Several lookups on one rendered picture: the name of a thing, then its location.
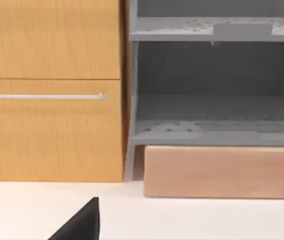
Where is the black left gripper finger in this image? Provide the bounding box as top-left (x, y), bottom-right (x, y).
top-left (47, 196), bottom-right (100, 240)

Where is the wooden cupboard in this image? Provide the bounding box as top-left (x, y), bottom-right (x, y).
top-left (0, 0), bottom-right (284, 183)

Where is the pale wooden drawer front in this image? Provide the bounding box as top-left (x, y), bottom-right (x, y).
top-left (143, 144), bottom-right (284, 200)

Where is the grey pierced drawer inside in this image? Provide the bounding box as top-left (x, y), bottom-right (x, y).
top-left (129, 93), bottom-right (284, 181)

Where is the plain wooden drawer front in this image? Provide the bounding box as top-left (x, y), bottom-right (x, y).
top-left (0, 0), bottom-right (121, 80)

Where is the wooden drawer front with handle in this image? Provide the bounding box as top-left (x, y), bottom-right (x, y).
top-left (0, 78), bottom-right (124, 183)

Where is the long metal handle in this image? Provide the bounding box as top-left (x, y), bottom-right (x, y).
top-left (0, 92), bottom-right (109, 101)

